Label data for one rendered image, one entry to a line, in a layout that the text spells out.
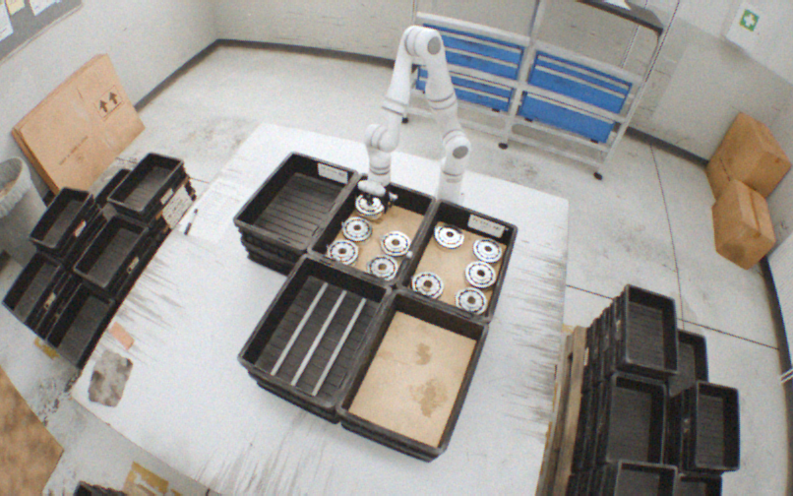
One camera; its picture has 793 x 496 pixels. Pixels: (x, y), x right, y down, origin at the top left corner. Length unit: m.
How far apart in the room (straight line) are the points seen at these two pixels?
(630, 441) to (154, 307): 2.01
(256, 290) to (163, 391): 0.49
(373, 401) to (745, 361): 2.73
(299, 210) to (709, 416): 2.02
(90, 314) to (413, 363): 1.77
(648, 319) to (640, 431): 0.54
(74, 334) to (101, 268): 0.39
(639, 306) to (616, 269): 0.81
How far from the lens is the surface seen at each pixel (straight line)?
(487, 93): 3.06
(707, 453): 2.07
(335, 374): 1.17
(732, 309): 3.44
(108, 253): 2.38
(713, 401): 2.16
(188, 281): 1.60
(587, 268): 2.72
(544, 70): 2.93
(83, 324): 2.38
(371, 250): 1.38
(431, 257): 1.38
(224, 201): 1.81
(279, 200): 1.56
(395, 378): 1.17
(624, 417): 1.93
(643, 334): 2.01
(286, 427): 1.29
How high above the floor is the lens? 1.94
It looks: 53 degrees down
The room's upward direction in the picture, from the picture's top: 6 degrees clockwise
